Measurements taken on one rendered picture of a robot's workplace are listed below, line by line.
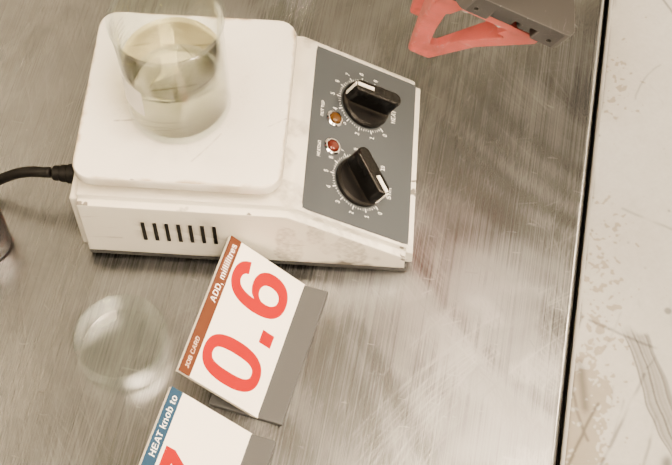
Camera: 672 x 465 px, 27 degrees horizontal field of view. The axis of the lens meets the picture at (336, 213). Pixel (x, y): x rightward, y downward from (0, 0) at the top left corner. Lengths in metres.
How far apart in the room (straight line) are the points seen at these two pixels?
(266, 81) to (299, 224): 0.09
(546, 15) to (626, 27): 0.26
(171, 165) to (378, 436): 0.19
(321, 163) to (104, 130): 0.13
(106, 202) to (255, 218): 0.09
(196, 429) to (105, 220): 0.14
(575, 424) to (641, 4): 0.32
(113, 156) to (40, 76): 0.16
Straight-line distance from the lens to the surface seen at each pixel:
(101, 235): 0.85
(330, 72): 0.86
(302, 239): 0.82
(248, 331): 0.82
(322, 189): 0.82
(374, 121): 0.86
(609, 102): 0.94
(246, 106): 0.82
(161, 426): 0.78
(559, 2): 0.73
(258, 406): 0.81
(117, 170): 0.80
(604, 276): 0.87
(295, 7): 0.97
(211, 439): 0.79
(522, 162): 0.91
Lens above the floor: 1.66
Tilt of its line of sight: 59 degrees down
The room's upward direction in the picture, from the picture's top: straight up
